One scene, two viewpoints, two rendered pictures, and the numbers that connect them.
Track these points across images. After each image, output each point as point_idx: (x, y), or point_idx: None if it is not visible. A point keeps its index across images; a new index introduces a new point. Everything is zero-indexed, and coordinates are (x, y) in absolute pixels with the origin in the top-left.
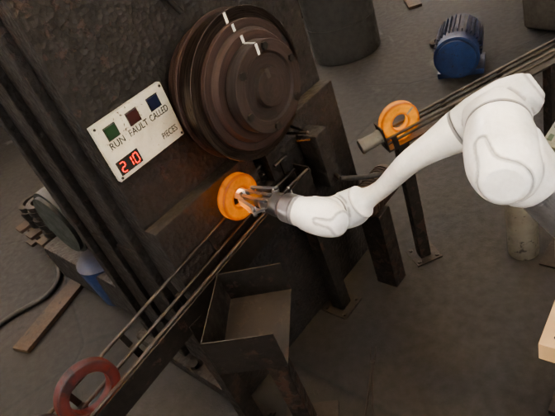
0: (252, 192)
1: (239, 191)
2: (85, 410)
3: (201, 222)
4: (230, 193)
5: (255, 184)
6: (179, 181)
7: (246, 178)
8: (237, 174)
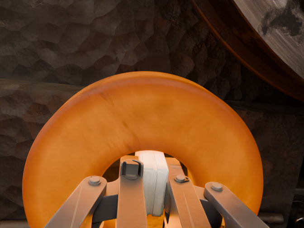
0: (179, 213)
1: (143, 162)
2: None
3: (13, 171)
4: (99, 133)
5: (253, 206)
6: (63, 30)
7: (228, 141)
8: (198, 86)
